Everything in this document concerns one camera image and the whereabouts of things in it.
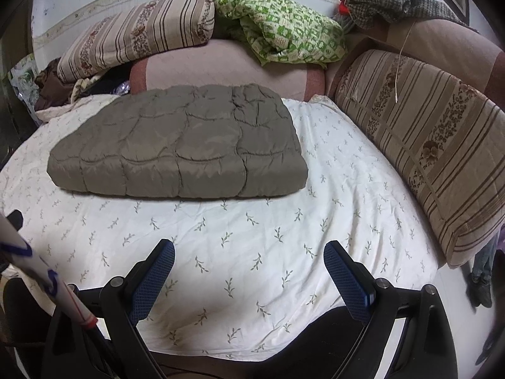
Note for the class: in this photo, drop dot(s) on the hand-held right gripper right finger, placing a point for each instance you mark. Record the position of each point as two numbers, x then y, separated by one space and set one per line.
349 280

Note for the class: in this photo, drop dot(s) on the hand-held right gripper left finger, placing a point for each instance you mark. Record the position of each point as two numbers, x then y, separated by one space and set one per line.
152 276

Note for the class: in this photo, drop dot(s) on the grey-brown padded jacket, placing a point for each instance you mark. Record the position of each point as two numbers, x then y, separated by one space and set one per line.
177 142

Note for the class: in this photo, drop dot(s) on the dark clothes pile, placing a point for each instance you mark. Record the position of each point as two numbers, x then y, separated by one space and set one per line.
51 81

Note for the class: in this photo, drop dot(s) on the white leaf-print bed sheet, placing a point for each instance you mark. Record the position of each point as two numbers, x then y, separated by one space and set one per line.
244 237

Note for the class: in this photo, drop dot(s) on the blue jeans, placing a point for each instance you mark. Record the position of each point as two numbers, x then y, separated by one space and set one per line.
484 264

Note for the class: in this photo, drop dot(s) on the striped floral pillow right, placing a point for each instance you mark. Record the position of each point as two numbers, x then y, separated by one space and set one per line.
430 138

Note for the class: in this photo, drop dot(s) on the striped floral pillow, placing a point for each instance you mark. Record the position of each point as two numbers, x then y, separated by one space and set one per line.
430 138
138 35

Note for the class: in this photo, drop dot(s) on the pink bolster cushion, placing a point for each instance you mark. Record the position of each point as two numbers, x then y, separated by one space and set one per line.
221 67

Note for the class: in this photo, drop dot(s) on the printed plastic bag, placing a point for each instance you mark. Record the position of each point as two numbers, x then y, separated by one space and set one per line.
25 77

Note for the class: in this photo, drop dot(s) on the striped floral pillow left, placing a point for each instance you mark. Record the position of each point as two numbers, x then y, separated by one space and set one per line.
138 35

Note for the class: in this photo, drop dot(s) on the brown pink cushion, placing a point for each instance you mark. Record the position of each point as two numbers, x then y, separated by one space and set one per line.
446 47

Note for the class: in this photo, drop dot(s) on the green patterned quilt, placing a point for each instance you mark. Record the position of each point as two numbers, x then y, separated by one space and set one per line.
284 27

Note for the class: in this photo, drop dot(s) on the red cloth item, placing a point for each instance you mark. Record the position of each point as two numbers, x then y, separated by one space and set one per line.
345 6

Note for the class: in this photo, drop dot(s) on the houndstooth garment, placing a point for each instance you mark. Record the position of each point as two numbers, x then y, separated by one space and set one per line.
394 4

